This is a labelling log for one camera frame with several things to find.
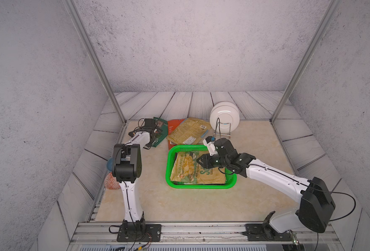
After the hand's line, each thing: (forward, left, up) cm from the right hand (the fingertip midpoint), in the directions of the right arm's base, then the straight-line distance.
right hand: (199, 160), depth 78 cm
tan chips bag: (+33, +6, -16) cm, 37 cm away
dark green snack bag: (+32, +26, -15) cm, 44 cm away
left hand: (+23, +36, -11) cm, 44 cm away
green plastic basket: (-4, -17, -12) cm, 21 cm away
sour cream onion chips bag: (+1, +7, -11) cm, 13 cm away
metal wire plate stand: (+31, -19, -16) cm, 40 cm away
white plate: (+35, -18, -4) cm, 39 cm away
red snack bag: (+39, +19, -16) cm, 47 cm away
